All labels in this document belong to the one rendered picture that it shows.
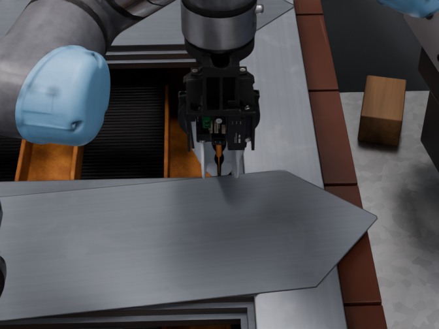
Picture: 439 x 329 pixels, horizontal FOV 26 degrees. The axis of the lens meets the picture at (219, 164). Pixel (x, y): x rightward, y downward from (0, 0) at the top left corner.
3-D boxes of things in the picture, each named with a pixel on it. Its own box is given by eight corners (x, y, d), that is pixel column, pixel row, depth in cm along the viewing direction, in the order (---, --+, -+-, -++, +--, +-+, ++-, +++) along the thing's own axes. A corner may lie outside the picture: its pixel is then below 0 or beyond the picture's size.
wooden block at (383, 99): (398, 147, 139) (402, 121, 136) (357, 141, 140) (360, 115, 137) (402, 105, 146) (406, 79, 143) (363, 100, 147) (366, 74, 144)
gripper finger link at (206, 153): (193, 206, 108) (191, 145, 101) (192, 170, 112) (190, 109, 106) (220, 205, 108) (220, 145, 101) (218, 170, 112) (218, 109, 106)
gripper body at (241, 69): (184, 156, 100) (181, 64, 92) (184, 105, 106) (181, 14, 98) (257, 155, 100) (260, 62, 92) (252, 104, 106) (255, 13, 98)
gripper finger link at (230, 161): (220, 205, 108) (220, 145, 101) (218, 170, 112) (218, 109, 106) (247, 205, 108) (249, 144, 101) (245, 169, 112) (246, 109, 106)
